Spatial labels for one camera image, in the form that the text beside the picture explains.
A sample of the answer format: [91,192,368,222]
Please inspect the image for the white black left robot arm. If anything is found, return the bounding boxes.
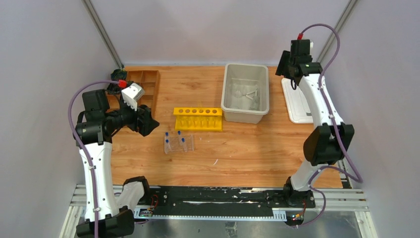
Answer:
[74,86,159,238]

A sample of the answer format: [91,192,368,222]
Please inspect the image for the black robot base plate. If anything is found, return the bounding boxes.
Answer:
[134,186,315,222]

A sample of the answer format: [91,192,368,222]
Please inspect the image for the translucent grey plastic bin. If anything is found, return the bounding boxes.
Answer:
[220,63,269,124]

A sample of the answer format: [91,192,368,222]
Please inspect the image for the white plastic bin lid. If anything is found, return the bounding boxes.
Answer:
[281,78,313,124]

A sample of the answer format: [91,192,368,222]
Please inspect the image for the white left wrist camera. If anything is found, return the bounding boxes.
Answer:
[121,82,145,111]

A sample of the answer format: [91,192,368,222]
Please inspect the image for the white porcelain evaporating dish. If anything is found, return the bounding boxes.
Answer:
[228,98,247,110]

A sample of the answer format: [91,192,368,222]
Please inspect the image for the small clear glass beaker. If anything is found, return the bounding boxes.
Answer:
[231,85,244,98]

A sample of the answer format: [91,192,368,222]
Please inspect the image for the clear plastic well plate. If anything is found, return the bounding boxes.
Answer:
[163,135,195,154]

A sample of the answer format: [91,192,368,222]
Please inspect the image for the white clay triangle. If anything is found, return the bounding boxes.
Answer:
[242,89,259,100]

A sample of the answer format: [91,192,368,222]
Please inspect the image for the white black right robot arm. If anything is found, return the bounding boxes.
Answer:
[276,39,355,207]

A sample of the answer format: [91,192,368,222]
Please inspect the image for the small glass flask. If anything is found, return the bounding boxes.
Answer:
[249,98,261,111]

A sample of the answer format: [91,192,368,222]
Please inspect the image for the wooden compartment organizer tray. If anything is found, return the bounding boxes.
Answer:
[126,70,160,117]

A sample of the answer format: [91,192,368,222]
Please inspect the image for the yellow test tube rack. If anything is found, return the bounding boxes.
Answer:
[173,107,223,131]

